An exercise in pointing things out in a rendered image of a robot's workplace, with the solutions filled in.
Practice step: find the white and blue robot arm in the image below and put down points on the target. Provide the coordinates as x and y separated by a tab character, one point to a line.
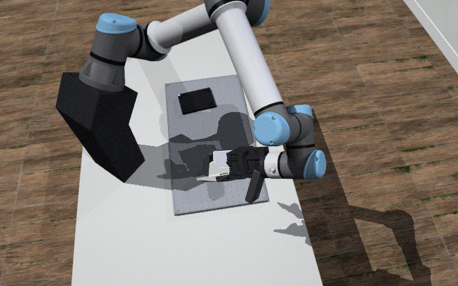
118	37

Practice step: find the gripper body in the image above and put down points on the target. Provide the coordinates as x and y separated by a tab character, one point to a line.
244	160

